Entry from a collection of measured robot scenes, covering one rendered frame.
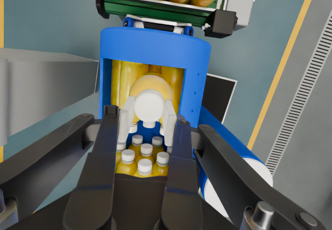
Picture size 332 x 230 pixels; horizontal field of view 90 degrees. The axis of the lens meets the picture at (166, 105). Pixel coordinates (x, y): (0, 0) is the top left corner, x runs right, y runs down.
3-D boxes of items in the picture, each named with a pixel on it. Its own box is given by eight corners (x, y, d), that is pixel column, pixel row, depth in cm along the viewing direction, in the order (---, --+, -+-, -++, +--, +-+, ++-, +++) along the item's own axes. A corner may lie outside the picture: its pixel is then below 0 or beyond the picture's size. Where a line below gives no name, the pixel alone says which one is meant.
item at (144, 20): (144, 33, 59) (141, 26, 47) (145, 26, 59) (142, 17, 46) (172, 37, 60) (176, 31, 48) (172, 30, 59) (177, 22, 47)
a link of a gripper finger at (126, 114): (125, 143, 15) (117, 142, 15) (133, 117, 22) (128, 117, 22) (127, 112, 14) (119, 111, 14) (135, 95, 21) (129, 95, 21)
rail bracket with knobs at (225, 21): (198, 36, 63) (206, 31, 53) (201, 15, 61) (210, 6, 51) (223, 39, 64) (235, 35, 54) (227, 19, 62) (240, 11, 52)
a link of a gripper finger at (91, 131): (114, 144, 13) (74, 141, 13) (124, 121, 18) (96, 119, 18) (114, 126, 13) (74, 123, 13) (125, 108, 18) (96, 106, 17)
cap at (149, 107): (166, 92, 23) (167, 94, 21) (161, 118, 24) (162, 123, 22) (137, 87, 22) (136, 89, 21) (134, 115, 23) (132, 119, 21)
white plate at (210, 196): (230, 147, 60) (228, 145, 62) (191, 203, 66) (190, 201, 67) (287, 176, 65) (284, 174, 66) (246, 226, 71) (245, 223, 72)
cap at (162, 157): (170, 164, 51) (171, 159, 50) (158, 165, 49) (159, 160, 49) (166, 157, 54) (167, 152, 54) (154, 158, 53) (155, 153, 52)
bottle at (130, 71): (136, 57, 48) (132, 117, 53) (115, 54, 42) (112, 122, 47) (154, 59, 44) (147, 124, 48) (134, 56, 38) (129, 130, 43)
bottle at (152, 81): (168, 73, 40) (179, 82, 22) (164, 102, 42) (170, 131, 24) (139, 69, 40) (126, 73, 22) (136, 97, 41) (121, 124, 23)
